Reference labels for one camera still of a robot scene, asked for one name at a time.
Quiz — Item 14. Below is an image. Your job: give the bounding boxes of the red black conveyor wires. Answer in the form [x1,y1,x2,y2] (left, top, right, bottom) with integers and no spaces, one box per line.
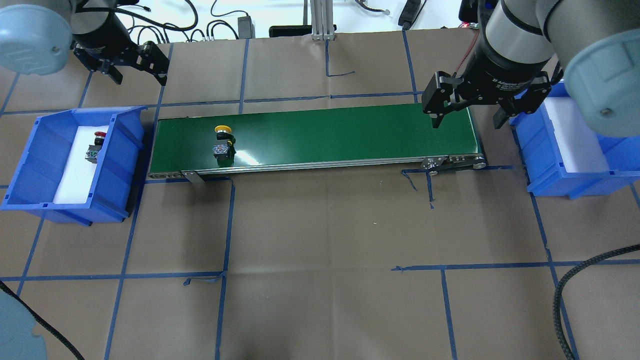
[457,30,481,76]

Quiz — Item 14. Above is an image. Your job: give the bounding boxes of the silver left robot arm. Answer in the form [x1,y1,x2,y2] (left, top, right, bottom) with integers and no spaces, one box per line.
[0,0,170,85]

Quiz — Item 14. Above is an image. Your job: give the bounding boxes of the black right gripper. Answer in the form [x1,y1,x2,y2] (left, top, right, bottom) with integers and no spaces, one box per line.
[422,70,553,129]

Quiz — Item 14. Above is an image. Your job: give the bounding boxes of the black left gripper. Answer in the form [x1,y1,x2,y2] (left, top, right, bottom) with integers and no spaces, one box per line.
[73,41,170,87]

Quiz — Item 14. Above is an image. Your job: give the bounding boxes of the yellow mushroom push button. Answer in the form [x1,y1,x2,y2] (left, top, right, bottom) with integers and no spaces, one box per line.
[212,125,236,167]

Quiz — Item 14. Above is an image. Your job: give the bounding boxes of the blue destination bin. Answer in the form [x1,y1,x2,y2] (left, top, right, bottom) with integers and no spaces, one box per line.
[509,80,640,199]

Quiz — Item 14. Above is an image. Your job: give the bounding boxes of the green conveyor belt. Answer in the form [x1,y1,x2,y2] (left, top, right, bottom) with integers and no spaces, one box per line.
[148,104,488,182]

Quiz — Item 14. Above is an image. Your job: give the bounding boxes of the white foam pad source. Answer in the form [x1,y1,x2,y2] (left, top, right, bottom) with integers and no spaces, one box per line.
[52,125,109,205]

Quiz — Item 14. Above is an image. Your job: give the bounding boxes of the aluminium frame post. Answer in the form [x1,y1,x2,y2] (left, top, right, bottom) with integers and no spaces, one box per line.
[308,0,336,41]

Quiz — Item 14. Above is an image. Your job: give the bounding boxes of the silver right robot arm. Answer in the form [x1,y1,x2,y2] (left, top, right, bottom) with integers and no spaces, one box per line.
[422,0,640,138]

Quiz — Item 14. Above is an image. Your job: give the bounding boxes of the red mushroom push button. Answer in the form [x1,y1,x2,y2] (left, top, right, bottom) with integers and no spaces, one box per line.
[84,131,107,164]

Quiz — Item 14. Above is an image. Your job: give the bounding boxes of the blue source bin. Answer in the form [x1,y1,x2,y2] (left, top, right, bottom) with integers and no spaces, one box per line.
[1,105,146,226]

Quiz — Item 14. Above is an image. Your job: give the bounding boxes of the white foam pad destination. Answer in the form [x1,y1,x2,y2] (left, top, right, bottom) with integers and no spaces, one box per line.
[543,96,610,174]

